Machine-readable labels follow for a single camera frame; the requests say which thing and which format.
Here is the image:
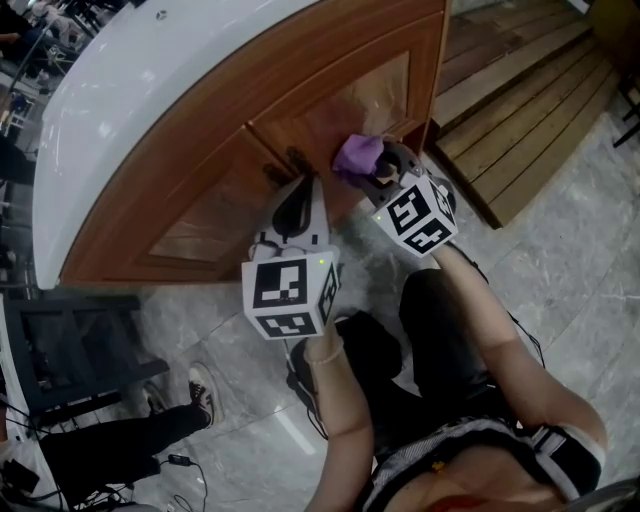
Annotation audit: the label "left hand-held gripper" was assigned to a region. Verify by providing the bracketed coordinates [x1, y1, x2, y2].
[240, 174, 343, 342]

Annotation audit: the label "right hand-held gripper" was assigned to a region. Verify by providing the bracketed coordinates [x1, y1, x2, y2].
[355, 139, 460, 260]

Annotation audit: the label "purple cloth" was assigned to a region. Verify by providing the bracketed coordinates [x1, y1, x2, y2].
[332, 133, 386, 189]

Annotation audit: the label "person's right forearm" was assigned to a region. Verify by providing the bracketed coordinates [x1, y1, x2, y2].
[429, 242, 526, 371]

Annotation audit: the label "person's left forearm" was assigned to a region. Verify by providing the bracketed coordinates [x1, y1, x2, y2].
[302, 329, 374, 441]

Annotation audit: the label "wooden vanity cabinet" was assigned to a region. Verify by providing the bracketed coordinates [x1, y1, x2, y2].
[58, 0, 451, 286]

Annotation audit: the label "wooden slatted platform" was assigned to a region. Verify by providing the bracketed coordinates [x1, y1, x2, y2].
[430, 0, 624, 230]

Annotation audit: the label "person's legs black trousers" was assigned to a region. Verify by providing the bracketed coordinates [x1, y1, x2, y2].
[289, 269, 511, 451]

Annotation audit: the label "white ceramic sink basin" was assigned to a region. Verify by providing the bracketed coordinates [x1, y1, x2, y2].
[32, 0, 321, 290]

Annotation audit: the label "person's torso grey mesh top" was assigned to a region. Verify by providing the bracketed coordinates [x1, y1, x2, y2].
[364, 417, 609, 512]

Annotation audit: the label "beaded bracelet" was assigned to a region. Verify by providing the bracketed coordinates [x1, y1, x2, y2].
[303, 344, 345, 366]

